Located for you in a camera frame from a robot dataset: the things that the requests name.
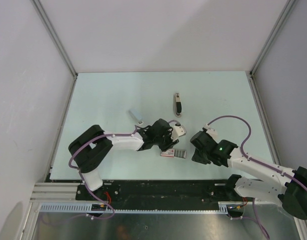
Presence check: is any beige black handled stapler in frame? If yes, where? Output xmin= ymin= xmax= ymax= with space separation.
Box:
xmin=174 ymin=92 xmax=182 ymax=118

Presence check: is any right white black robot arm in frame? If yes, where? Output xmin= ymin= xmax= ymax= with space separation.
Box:
xmin=190 ymin=129 xmax=307 ymax=220

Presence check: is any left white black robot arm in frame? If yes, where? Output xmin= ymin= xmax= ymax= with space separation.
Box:
xmin=68 ymin=118 xmax=186 ymax=200

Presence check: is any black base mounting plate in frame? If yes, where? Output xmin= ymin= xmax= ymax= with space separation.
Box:
xmin=75 ymin=179 xmax=243 ymax=212

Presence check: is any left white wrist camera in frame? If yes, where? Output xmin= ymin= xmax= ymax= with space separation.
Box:
xmin=171 ymin=123 xmax=187 ymax=141

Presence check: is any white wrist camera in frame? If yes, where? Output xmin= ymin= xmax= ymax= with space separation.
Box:
xmin=171 ymin=123 xmax=187 ymax=141
xmin=203 ymin=123 xmax=218 ymax=139

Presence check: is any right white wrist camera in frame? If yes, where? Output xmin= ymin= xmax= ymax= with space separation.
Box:
xmin=203 ymin=123 xmax=218 ymax=139

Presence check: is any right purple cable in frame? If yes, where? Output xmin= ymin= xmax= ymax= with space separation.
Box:
xmin=208 ymin=114 xmax=294 ymax=238

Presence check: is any right aluminium frame post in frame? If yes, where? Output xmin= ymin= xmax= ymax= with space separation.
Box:
xmin=249 ymin=0 xmax=298 ymax=77

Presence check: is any aluminium frame post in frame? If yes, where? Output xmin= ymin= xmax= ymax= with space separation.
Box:
xmin=249 ymin=0 xmax=298 ymax=77
xmin=30 ymin=0 xmax=78 ymax=78

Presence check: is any white slotted cable duct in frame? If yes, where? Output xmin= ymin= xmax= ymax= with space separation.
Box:
xmin=37 ymin=201 xmax=244 ymax=215

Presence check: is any left aluminium frame post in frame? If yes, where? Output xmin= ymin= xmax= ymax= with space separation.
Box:
xmin=30 ymin=0 xmax=78 ymax=78

